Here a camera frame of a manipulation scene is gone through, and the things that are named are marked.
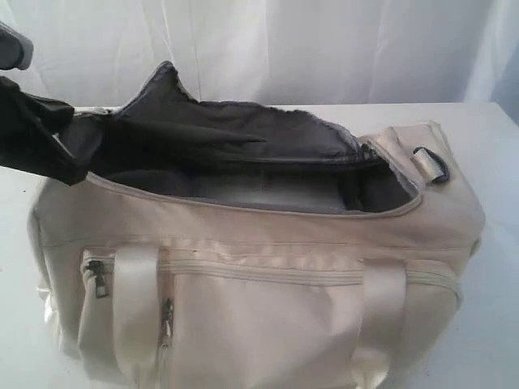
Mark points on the beige duffel bag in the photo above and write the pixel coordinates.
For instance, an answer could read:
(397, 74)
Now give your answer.
(150, 286)

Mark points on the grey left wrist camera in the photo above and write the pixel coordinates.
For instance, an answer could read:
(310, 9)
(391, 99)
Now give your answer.
(16, 50)

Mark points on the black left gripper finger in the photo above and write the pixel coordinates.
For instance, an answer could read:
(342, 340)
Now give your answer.
(28, 146)
(53, 115)

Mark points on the white backdrop curtain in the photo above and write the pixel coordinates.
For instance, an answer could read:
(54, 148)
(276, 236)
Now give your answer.
(273, 52)

